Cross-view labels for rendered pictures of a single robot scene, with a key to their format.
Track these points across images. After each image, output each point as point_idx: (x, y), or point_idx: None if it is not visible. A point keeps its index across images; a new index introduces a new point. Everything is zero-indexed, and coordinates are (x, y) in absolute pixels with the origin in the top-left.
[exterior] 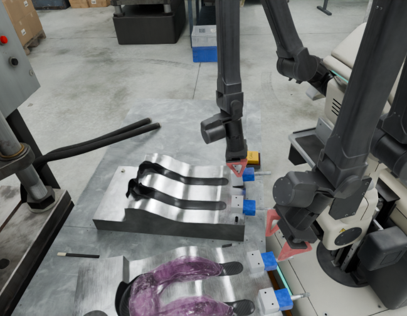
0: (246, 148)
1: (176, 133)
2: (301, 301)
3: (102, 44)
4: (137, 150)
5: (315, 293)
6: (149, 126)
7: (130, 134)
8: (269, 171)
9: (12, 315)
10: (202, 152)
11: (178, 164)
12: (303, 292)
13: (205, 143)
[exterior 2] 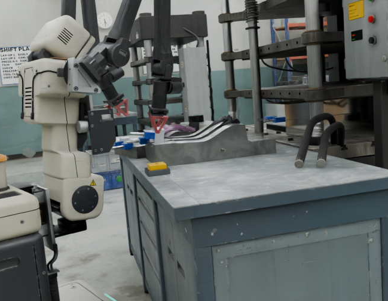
0: (149, 106)
1: (266, 169)
2: (95, 289)
3: None
4: (291, 158)
5: (80, 294)
6: (299, 153)
7: (301, 141)
8: (131, 132)
9: None
10: (217, 168)
11: (214, 134)
12: (93, 291)
13: (220, 171)
